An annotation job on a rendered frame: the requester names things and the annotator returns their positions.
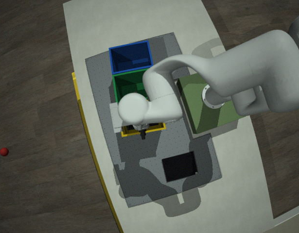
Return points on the yellow box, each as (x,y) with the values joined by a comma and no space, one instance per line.
(160,126)

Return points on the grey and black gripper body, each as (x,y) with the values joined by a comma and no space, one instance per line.
(145,126)

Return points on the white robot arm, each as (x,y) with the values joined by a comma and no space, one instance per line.
(259,75)

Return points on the blue open-top bin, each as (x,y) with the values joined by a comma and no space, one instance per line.
(130,57)

